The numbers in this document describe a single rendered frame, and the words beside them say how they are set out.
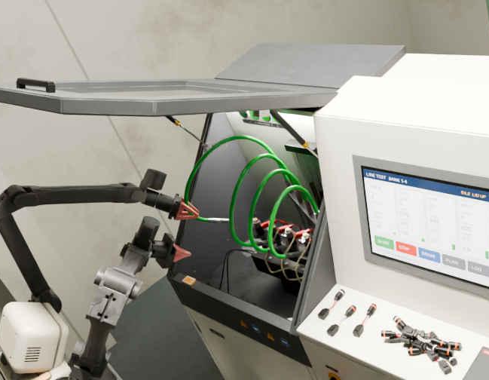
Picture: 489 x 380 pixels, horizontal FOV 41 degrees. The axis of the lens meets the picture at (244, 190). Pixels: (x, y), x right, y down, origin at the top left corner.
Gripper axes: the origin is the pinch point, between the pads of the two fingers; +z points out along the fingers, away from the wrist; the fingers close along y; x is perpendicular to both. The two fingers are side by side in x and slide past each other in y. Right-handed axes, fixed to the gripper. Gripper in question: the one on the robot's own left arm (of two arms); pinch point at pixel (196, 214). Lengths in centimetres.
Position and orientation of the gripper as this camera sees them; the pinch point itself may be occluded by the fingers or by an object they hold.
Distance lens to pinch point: 231.5
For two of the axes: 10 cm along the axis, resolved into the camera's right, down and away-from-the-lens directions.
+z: 9.3, 3.4, 1.3
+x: -3.6, 8.8, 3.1
